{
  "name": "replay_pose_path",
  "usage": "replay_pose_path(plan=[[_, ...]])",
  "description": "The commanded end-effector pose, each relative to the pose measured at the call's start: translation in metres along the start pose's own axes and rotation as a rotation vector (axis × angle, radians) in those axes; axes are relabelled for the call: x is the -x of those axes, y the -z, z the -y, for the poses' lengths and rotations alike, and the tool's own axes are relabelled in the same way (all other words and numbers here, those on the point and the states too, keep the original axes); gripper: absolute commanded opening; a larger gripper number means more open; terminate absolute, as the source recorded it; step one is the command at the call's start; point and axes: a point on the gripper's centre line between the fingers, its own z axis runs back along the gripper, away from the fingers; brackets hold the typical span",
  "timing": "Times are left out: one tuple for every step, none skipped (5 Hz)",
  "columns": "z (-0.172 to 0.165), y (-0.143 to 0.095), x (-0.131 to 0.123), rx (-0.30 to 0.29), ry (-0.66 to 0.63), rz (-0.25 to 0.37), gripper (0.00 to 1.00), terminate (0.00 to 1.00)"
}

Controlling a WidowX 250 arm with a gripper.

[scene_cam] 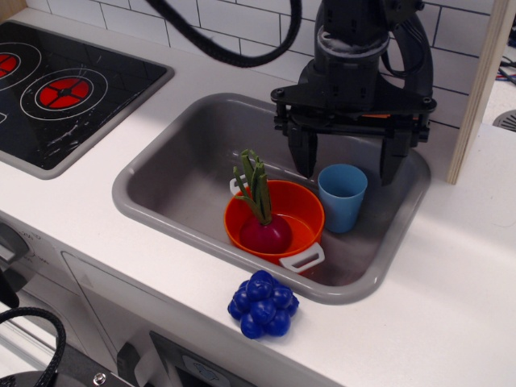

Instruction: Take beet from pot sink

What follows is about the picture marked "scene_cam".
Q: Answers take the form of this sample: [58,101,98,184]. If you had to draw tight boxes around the black braided cable lower left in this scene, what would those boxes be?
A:
[0,306,68,387]

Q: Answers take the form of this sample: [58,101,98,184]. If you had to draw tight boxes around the purple toy beet green leaves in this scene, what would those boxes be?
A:
[233,149,292,254]

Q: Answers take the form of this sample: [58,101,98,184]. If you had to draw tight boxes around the black toy stove top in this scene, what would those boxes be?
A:
[1,21,174,180]

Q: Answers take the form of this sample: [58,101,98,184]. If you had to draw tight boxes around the black oven knob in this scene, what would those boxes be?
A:
[0,223,30,265]

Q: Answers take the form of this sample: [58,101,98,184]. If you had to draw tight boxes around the orange toy pot white handles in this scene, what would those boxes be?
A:
[224,180,326,273]

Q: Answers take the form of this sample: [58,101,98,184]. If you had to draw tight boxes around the grey plastic sink basin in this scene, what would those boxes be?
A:
[113,94,431,305]

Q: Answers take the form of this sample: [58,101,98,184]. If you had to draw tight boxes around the blue plastic cup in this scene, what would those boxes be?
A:
[318,164,368,233]

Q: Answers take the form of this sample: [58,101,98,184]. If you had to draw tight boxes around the black braided cable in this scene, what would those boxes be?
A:
[144,0,303,69]
[0,306,68,387]

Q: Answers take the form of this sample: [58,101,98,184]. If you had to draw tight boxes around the orange toy carrot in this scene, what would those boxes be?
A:
[361,114,391,119]

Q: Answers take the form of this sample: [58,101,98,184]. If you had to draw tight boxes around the blue toy grape bunch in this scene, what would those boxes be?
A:
[227,270,299,339]

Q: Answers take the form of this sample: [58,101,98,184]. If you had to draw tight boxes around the grey round vent grille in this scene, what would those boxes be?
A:
[493,110,516,132]

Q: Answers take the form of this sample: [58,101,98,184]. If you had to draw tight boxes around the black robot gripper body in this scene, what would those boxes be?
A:
[271,62,430,142]

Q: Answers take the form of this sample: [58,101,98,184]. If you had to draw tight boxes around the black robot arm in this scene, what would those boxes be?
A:
[271,1,436,185]

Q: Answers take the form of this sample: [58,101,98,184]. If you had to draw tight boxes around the light wooden side panel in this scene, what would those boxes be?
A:
[446,0,515,185]

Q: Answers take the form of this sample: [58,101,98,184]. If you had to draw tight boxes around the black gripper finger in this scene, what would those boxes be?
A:
[380,136,410,185]
[288,128,318,178]

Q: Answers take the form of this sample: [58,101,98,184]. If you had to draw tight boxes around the dark grey toy faucet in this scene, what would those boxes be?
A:
[381,12,436,121]

